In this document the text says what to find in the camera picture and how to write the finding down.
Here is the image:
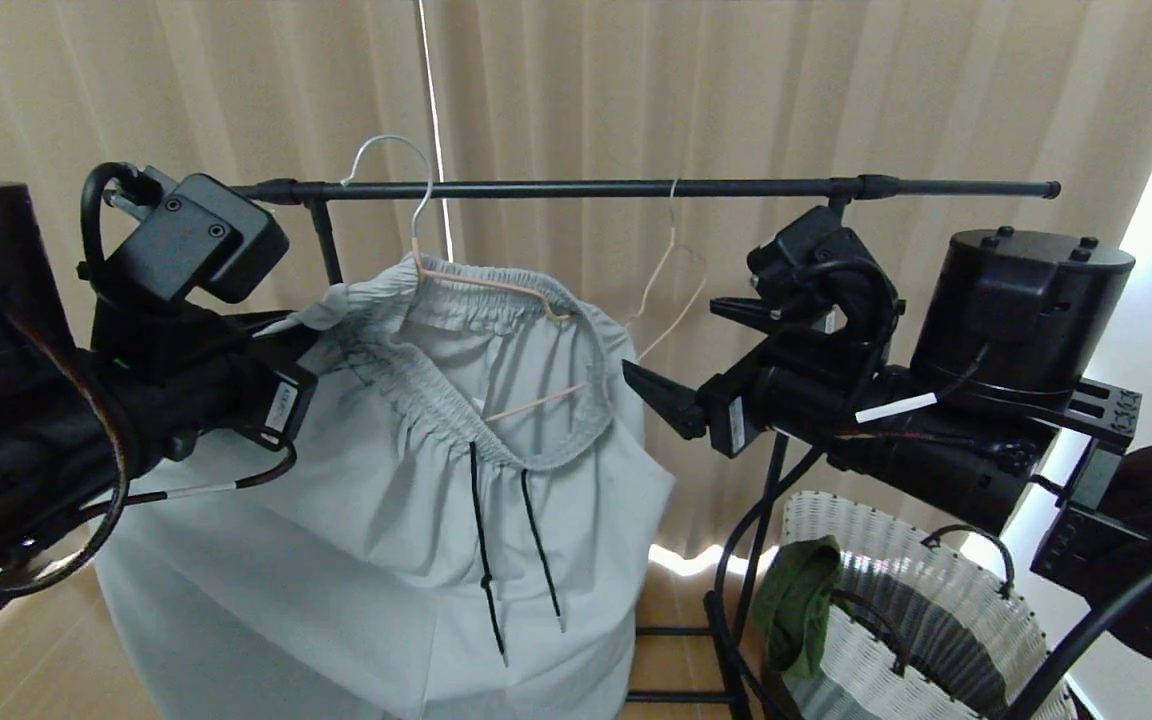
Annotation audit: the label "pink clothes hanger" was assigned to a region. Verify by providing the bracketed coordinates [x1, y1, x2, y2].
[340, 134, 594, 424]
[625, 180, 710, 362]

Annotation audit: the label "green garment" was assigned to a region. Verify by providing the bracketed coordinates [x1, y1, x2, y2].
[750, 534, 845, 683]

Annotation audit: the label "black clothes rack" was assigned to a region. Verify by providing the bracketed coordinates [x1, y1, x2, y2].
[230, 174, 1063, 720]

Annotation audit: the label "pale grey shorts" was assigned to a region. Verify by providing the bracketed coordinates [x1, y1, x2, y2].
[94, 254, 678, 720]

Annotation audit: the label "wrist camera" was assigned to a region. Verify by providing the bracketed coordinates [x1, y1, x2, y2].
[745, 204, 904, 338]
[80, 161, 291, 307]

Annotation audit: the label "white laundry basket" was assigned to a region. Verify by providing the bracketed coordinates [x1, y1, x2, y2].
[756, 489, 1079, 720]

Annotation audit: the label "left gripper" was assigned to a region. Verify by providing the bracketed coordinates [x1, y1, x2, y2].
[169, 322, 320, 463]

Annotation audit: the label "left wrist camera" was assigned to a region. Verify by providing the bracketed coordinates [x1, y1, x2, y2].
[80, 161, 291, 307]

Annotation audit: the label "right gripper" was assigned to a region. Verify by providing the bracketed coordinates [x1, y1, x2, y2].
[621, 295, 869, 460]

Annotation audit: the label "beige curtain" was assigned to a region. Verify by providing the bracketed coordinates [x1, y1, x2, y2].
[0, 0, 1152, 563]

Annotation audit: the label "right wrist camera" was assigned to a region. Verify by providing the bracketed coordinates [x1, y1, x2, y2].
[745, 204, 904, 338]

